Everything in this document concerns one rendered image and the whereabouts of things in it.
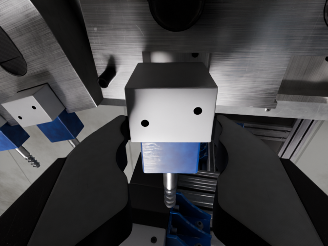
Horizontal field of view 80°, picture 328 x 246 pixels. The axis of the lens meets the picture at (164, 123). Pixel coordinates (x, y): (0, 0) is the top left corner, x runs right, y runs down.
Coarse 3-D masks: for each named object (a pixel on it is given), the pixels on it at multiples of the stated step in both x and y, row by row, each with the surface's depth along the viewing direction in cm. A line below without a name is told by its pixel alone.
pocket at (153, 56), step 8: (144, 56) 16; (152, 56) 18; (160, 56) 18; (168, 56) 18; (176, 56) 18; (184, 56) 18; (192, 56) 18; (200, 56) 18; (208, 56) 17; (208, 64) 17
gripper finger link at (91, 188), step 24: (120, 120) 11; (96, 144) 9; (120, 144) 9; (72, 168) 8; (96, 168) 8; (120, 168) 8; (72, 192) 7; (96, 192) 7; (120, 192) 7; (48, 216) 6; (72, 216) 6; (96, 216) 6; (120, 216) 6; (48, 240) 5; (72, 240) 5; (96, 240) 6; (120, 240) 7
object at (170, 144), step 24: (144, 72) 13; (168, 72) 13; (192, 72) 13; (144, 96) 11; (168, 96) 11; (192, 96) 11; (216, 96) 11; (144, 120) 12; (168, 120) 11; (192, 120) 11; (144, 144) 14; (168, 144) 14; (192, 144) 14; (144, 168) 15; (168, 168) 15; (192, 168) 15; (168, 192) 18
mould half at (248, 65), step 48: (96, 0) 14; (144, 0) 13; (240, 0) 12; (288, 0) 12; (96, 48) 16; (144, 48) 15; (192, 48) 15; (240, 48) 14; (288, 48) 14; (240, 96) 16
